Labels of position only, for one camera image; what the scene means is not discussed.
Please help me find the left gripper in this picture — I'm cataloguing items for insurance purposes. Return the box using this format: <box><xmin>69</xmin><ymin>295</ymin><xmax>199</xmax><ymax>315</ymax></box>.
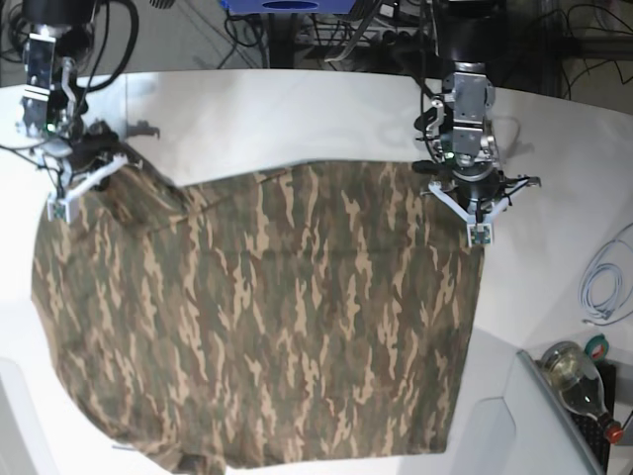
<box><xmin>412</xmin><ymin>160</ymin><xmax>541</xmax><ymax>246</ymax></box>

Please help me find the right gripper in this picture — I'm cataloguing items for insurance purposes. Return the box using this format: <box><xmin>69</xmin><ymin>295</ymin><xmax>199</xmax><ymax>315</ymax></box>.
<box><xmin>34</xmin><ymin>131</ymin><xmax>142</xmax><ymax>223</ymax></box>

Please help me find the camouflage t-shirt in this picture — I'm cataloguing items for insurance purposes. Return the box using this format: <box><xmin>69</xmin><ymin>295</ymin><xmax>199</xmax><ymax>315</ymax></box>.
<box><xmin>32</xmin><ymin>161</ymin><xmax>485</xmax><ymax>474</ymax></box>

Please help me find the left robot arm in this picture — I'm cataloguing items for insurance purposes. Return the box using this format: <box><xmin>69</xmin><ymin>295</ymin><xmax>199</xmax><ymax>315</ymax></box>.
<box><xmin>412</xmin><ymin>1</ymin><xmax>541</xmax><ymax>246</ymax></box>

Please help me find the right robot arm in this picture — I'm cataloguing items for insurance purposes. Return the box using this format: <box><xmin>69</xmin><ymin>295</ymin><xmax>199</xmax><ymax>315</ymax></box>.
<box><xmin>9</xmin><ymin>1</ymin><xmax>139</xmax><ymax>223</ymax></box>

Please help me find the black power strip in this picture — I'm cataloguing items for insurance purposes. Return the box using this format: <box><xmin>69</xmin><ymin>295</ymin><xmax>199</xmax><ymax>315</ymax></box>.
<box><xmin>296</xmin><ymin>23</ymin><xmax>418</xmax><ymax>47</ymax></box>

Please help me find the green tape roll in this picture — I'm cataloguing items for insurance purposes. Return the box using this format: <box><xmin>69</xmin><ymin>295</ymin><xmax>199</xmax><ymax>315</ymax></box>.
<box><xmin>585</xmin><ymin>334</ymin><xmax>609</xmax><ymax>362</ymax></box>

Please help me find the blue box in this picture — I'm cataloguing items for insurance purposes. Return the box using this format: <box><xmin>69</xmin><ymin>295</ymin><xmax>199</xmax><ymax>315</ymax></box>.
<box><xmin>222</xmin><ymin>0</ymin><xmax>355</xmax><ymax>15</ymax></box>

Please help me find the clear plastic bottle red cap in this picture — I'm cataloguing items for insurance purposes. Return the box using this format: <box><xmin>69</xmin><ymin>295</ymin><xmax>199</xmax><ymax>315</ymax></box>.
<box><xmin>540</xmin><ymin>341</ymin><xmax>624</xmax><ymax>444</ymax></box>

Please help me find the white coiled cable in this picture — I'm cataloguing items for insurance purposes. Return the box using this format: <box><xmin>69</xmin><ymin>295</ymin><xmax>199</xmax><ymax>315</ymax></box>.
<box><xmin>578</xmin><ymin>240</ymin><xmax>633</xmax><ymax>327</ymax></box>

